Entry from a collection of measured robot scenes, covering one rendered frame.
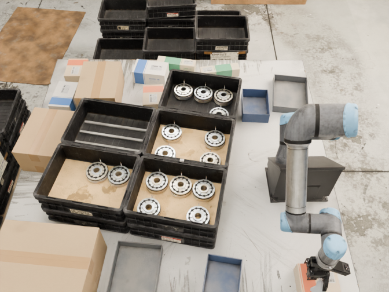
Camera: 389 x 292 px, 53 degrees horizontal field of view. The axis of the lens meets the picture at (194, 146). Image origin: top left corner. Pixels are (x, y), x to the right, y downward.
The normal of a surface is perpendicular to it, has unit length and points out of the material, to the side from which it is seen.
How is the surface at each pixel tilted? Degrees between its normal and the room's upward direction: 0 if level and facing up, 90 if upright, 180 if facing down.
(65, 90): 0
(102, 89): 0
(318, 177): 90
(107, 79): 0
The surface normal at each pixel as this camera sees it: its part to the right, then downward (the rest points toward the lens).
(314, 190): 0.03, 0.79
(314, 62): 0.00, -0.61
